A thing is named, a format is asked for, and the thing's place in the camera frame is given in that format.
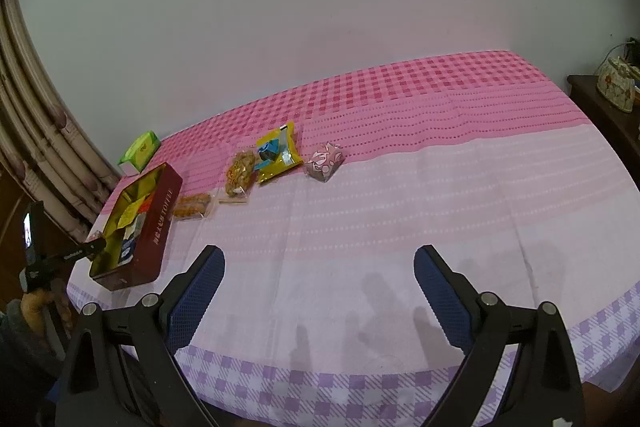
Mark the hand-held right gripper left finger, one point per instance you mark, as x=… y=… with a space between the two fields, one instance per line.
x=195 y=302

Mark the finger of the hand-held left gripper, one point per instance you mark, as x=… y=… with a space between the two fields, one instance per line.
x=85 y=251

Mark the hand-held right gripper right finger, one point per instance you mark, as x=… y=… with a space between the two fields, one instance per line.
x=442 y=302

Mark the blue cracker packet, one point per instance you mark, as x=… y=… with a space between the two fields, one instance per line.
x=127 y=244

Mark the large yellow snack packet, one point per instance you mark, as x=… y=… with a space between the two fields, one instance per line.
x=125 y=209

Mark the grey snack packet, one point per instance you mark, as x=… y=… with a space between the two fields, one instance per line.
x=138 y=223

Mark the red tin box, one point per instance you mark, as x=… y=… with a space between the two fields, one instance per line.
x=155 y=227

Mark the red snack packet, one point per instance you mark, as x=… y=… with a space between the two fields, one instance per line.
x=144 y=205

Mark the clear packet of orange snacks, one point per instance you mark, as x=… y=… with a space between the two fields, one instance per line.
x=192 y=206

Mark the clear packet of peanut brittle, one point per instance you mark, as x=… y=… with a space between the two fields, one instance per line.
x=240 y=174

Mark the yellow packet with silver patches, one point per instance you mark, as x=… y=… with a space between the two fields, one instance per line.
x=285 y=162

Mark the small blue snack packet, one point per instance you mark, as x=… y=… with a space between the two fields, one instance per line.
x=269 y=152

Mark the pink patterned snack box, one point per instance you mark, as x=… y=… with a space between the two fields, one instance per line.
x=325 y=163

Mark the person's left hand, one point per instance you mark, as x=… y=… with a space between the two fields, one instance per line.
x=37 y=304

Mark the pink checked tablecloth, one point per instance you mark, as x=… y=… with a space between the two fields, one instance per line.
x=375 y=217

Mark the green tissue box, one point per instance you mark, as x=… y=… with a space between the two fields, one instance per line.
x=141 y=152

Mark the dark wooden side cabinet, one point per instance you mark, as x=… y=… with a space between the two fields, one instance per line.
x=610 y=127

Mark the floral fabric bag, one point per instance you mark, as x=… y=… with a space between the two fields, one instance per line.
x=617 y=82

